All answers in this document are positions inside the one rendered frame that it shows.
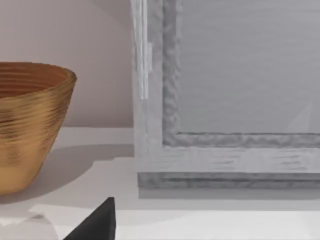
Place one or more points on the brown ribbed wooden bowl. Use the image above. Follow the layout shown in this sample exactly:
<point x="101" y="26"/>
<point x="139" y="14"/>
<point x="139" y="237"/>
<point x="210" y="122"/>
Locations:
<point x="30" y="125"/>

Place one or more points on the grey framed cabinet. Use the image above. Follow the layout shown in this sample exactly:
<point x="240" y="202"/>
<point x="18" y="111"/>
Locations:
<point x="225" y="100"/>

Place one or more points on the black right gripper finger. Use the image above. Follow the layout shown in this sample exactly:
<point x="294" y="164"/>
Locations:
<point x="101" y="223"/>

